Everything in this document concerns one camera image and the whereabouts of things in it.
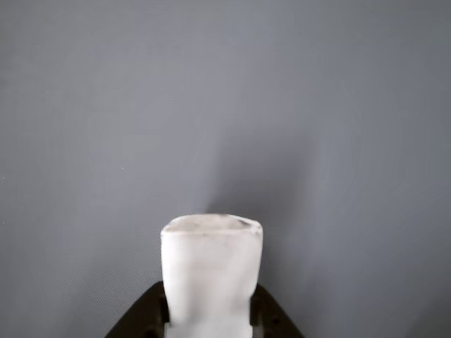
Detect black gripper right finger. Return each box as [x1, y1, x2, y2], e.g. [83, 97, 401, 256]
[249, 284, 306, 338]

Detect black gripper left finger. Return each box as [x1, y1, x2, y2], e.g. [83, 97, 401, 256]
[104, 281, 171, 338]

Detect white eraser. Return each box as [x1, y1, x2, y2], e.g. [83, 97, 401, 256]
[160, 213, 264, 338]

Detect grey table mat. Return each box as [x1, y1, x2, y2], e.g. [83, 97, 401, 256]
[0, 0, 451, 338]

